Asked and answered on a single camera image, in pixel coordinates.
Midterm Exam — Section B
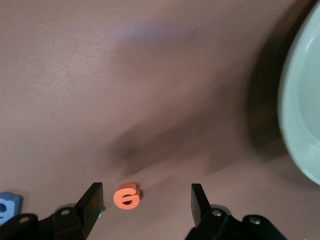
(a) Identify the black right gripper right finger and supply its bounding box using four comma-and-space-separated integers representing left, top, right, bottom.
184, 183, 288, 240

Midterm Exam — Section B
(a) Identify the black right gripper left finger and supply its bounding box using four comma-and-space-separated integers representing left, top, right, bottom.
0, 182, 104, 240

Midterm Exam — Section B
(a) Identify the orange letter o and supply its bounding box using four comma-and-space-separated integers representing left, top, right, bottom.
112, 183, 141, 210

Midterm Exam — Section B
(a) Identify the blue digit six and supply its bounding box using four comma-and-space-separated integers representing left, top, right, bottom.
0, 191, 22, 226

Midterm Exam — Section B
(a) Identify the mint green plate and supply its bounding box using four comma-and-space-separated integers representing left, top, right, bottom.
277, 0, 320, 186

